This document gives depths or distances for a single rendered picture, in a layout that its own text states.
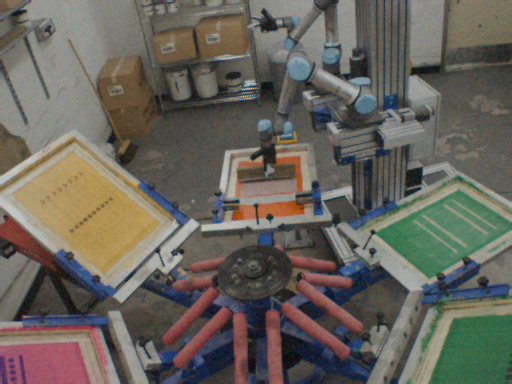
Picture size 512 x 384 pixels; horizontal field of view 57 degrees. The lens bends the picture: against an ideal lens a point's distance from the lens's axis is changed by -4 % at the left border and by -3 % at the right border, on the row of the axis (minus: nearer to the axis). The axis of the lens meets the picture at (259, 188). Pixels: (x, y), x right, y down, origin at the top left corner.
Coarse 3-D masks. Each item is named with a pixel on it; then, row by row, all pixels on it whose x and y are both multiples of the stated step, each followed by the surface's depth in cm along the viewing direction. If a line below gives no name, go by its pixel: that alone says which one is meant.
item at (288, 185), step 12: (288, 156) 320; (300, 168) 307; (276, 180) 300; (288, 180) 299; (300, 180) 297; (276, 192) 290; (288, 192) 289; (276, 204) 281; (288, 204) 280; (276, 216) 273
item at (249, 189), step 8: (240, 184) 302; (248, 184) 301; (256, 184) 300; (264, 184) 299; (240, 192) 295; (248, 192) 294; (256, 192) 293; (264, 192) 292; (240, 208) 283; (248, 208) 282; (264, 208) 280; (232, 216) 278; (240, 216) 277; (248, 216) 276; (264, 216) 274
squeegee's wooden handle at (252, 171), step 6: (240, 168) 298; (246, 168) 297; (252, 168) 297; (258, 168) 296; (276, 168) 296; (282, 168) 296; (288, 168) 295; (294, 168) 295; (240, 174) 299; (246, 174) 299; (252, 174) 299; (258, 174) 299; (264, 174) 298; (270, 174) 298; (276, 174) 298; (282, 174) 298; (288, 174) 298; (294, 174) 298
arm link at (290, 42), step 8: (320, 0) 295; (328, 0) 295; (312, 8) 301; (320, 8) 297; (304, 16) 306; (312, 16) 303; (304, 24) 307; (296, 32) 311; (304, 32) 311; (288, 40) 314; (296, 40) 315; (288, 48) 317
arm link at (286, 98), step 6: (288, 54) 263; (288, 78) 273; (288, 84) 275; (294, 84) 275; (282, 90) 280; (288, 90) 277; (294, 90) 279; (282, 96) 281; (288, 96) 279; (282, 102) 282; (288, 102) 282; (282, 108) 284; (288, 108) 284; (276, 114) 290; (282, 114) 286; (288, 114) 287
